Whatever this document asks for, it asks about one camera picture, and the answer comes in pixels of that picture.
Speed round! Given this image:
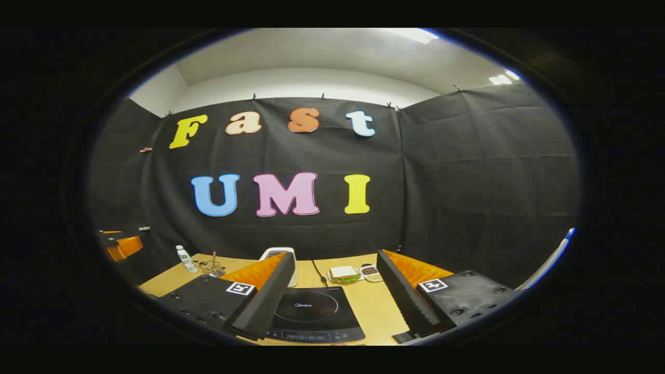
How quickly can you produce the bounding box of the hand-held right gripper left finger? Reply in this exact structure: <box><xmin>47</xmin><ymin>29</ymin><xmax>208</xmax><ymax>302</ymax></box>
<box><xmin>156</xmin><ymin>252</ymin><xmax>296</xmax><ymax>342</ymax></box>

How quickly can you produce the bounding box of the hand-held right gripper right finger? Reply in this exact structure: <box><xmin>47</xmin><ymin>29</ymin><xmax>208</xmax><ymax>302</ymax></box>
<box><xmin>376</xmin><ymin>249</ymin><xmax>520</xmax><ymax>344</ymax></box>

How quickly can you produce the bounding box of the black induction cooktop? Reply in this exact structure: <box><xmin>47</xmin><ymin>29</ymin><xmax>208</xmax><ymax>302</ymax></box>
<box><xmin>265</xmin><ymin>287</ymin><xmax>366</xmax><ymax>343</ymax></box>

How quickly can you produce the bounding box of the white toaster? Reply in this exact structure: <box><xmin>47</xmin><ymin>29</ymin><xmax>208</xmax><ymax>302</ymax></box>
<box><xmin>259</xmin><ymin>247</ymin><xmax>299</xmax><ymax>288</ymax></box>

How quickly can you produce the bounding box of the white drink bottle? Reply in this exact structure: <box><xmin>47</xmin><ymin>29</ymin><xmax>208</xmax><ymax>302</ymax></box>
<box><xmin>175</xmin><ymin>245</ymin><xmax>200</xmax><ymax>274</ymax></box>

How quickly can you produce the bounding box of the sandwich with lettuce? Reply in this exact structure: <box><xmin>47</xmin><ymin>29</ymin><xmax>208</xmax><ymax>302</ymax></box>
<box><xmin>330</xmin><ymin>266</ymin><xmax>362</xmax><ymax>284</ymax></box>

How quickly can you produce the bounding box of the white sandwich plate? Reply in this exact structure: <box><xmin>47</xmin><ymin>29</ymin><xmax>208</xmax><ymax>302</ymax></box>
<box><xmin>326</xmin><ymin>268</ymin><xmax>364</xmax><ymax>285</ymax></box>

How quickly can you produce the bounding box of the black backdrop cloth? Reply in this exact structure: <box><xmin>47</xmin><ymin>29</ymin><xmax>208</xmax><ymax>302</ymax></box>
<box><xmin>88</xmin><ymin>83</ymin><xmax>580</xmax><ymax>291</ymax></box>

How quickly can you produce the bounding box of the wire utensil basket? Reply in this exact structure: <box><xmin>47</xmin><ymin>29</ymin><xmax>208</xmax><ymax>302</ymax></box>
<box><xmin>199</xmin><ymin>258</ymin><xmax>227</xmax><ymax>277</ymax></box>

